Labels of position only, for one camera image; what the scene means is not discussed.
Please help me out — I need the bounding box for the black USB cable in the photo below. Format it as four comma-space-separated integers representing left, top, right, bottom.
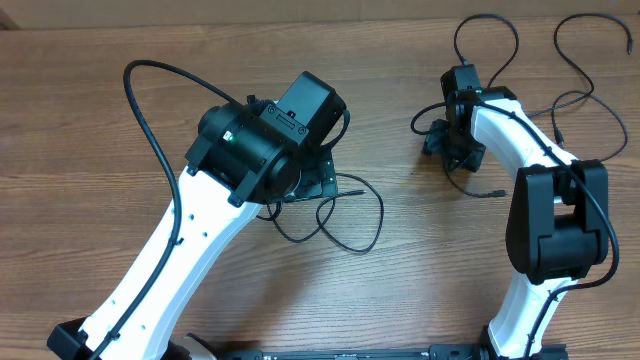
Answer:
257, 172, 386, 255

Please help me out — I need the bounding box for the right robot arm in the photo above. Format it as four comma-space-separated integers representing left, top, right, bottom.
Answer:
422, 64, 619, 359

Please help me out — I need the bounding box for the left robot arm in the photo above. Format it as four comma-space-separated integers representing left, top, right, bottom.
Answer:
47, 72, 350, 360

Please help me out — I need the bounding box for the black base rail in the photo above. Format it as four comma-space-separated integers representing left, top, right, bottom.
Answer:
169, 333, 569, 360

